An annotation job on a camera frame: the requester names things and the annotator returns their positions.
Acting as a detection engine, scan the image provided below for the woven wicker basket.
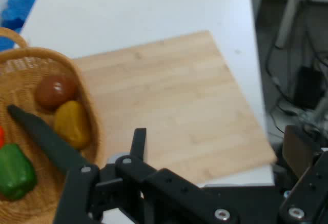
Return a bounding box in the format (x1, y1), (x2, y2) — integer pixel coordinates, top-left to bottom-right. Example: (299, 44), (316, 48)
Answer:
(0, 27), (106, 224)

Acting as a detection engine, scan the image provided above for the white furniture leg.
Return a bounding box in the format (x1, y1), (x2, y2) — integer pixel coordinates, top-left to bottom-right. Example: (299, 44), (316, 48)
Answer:
(276, 0), (309, 48)

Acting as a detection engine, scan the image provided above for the black floor cable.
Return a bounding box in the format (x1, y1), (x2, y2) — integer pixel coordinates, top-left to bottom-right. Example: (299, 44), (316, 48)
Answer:
(264, 1), (328, 135)

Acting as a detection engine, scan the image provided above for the dark blue foam mat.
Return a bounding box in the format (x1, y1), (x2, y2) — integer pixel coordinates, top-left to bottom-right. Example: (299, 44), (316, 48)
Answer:
(0, 36), (16, 52)
(1, 0), (37, 31)

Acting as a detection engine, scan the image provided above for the brown toy tomato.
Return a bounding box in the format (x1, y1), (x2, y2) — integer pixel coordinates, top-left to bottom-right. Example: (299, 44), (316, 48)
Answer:
(35, 75), (77, 111)

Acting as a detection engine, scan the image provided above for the black box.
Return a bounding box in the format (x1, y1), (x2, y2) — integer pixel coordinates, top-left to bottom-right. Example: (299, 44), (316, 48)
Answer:
(294, 66), (324, 110)

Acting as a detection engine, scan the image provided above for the bamboo cutting board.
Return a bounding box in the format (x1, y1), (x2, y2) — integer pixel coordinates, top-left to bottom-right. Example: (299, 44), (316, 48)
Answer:
(73, 30), (278, 187)

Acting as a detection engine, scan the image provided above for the green toy pepper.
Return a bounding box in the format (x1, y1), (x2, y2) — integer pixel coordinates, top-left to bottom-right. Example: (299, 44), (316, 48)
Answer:
(0, 143), (37, 201)

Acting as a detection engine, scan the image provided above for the dark green toy cucumber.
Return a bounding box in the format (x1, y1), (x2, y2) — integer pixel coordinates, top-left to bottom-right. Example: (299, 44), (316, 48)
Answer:
(7, 104), (89, 175)

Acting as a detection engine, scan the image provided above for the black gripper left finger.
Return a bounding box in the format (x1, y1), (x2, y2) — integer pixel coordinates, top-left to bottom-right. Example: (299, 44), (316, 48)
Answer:
(53, 128), (239, 224)

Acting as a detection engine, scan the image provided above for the yellow toy pepper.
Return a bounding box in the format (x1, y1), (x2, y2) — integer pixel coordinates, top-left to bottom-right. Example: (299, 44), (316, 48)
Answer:
(54, 100), (91, 150)

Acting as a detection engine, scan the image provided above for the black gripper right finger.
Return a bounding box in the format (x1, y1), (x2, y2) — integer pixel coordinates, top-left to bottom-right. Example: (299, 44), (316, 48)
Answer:
(278, 125), (328, 224)

